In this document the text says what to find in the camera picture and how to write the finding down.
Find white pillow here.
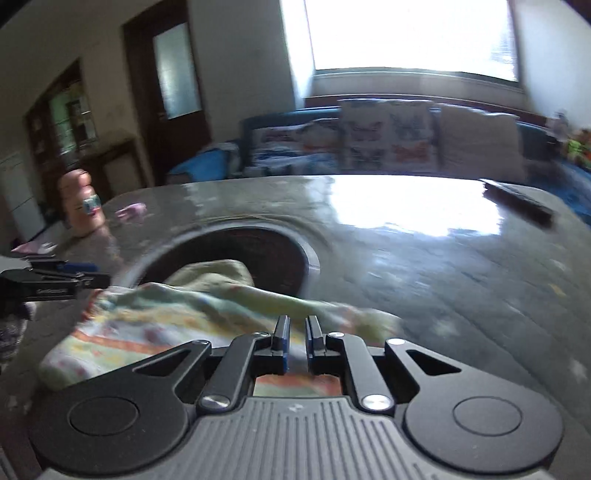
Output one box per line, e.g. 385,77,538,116
435,103,528,184

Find square butterfly print pillow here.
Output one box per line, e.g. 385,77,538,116
338,98,440,174

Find white appliance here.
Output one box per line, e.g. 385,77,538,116
0,150,48,246

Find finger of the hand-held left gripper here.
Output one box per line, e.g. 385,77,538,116
27,257,99,274
31,271,112,290

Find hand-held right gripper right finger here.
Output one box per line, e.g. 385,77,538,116
305,315,462,413

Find brown plush toy neon vest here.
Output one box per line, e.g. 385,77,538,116
564,131,591,169

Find black and white plush toy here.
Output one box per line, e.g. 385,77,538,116
549,110,571,139

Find dark blue sofa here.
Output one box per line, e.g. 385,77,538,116
165,105,591,188

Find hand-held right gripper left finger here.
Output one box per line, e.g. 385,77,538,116
131,315,291,414

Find round dark table inset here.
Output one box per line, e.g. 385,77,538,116
113,218,322,303

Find long butterfly print pillow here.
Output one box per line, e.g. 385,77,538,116
250,118,343,177

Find dark wooden display cabinet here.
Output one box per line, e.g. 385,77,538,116
23,59,145,232

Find dark wooden door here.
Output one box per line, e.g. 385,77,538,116
122,0,214,190

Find pink cartoon water bottle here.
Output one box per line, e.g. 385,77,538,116
57,168,110,239

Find pastel patterned child's garment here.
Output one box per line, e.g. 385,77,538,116
39,259,403,398

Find small pink object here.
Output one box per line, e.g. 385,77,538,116
115,202,149,223

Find window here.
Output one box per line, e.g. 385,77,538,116
279,0,528,87

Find black remote control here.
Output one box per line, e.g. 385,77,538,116
479,178,556,228

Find blue cushion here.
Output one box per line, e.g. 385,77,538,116
166,147,242,186

